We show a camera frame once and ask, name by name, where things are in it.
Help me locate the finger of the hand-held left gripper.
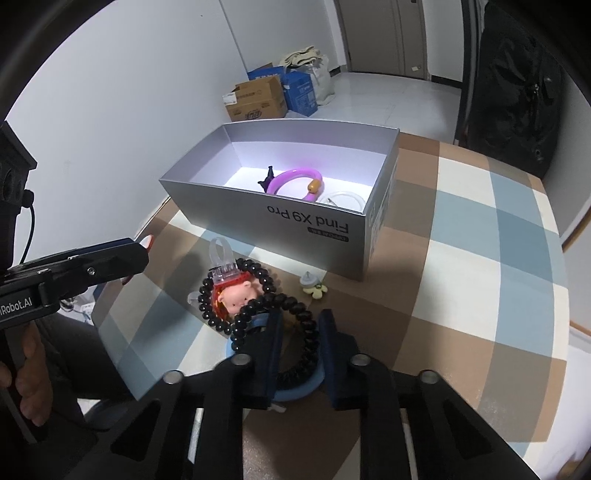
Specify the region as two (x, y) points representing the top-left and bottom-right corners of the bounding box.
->
(39, 237), (151, 311)

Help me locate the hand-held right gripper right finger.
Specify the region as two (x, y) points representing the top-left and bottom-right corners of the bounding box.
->
(318, 309), (522, 480)

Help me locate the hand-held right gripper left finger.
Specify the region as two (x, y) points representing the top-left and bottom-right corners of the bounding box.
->
(69, 307), (287, 480)

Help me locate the light blue bracelet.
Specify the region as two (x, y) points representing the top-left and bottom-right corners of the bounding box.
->
(226, 314), (326, 402)

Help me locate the pink pig toy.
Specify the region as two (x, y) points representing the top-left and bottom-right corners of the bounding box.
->
(217, 272), (265, 319)

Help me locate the black bead bracelet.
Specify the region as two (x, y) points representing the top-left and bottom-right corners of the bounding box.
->
(198, 261), (319, 388)

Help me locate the red toy ring clear top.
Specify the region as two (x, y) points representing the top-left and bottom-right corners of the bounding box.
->
(208, 237), (252, 324)

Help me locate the grey cardboard box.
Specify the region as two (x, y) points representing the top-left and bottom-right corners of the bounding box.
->
(159, 121), (400, 282)

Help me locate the person's left hand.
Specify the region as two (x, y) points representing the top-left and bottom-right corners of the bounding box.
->
(0, 330), (54, 428)

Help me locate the yellow flower charm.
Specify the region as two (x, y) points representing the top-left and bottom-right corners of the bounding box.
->
(300, 272), (329, 299)

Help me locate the dark purple charm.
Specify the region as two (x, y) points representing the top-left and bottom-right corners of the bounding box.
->
(257, 165), (278, 193)

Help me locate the brown cardboard box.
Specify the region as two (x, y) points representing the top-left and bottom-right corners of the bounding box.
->
(225, 76), (289, 122)

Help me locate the blue carton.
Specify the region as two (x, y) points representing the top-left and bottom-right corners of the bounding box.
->
(281, 71), (320, 116)

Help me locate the white sack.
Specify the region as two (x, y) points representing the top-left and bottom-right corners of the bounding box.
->
(300, 55), (336, 107)

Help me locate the beige cloth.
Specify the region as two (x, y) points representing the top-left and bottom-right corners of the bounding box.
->
(281, 46), (326, 71)

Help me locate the black stand pole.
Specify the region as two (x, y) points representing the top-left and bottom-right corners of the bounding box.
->
(455, 0), (480, 146)

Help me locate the grey door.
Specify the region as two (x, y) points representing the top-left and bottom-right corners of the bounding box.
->
(336, 0), (431, 81)

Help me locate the black hanging bag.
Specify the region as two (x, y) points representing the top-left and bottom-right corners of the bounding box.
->
(466, 0), (570, 180)

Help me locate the black cable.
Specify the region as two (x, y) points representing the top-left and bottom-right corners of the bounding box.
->
(21, 189), (38, 259)

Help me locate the clear bracelet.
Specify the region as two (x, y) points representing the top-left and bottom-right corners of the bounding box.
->
(322, 191), (367, 214)

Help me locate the purple bracelet with orange beads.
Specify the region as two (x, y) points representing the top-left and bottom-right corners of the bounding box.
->
(261, 168), (325, 202)

